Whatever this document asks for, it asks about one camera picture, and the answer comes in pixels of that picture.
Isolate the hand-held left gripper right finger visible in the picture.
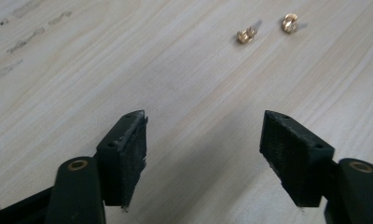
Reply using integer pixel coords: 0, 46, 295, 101
258, 109, 373, 224

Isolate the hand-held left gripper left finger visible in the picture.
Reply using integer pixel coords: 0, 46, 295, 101
45, 109, 149, 224

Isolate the gold earring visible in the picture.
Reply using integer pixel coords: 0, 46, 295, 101
236, 19, 263, 45
281, 12, 309, 35

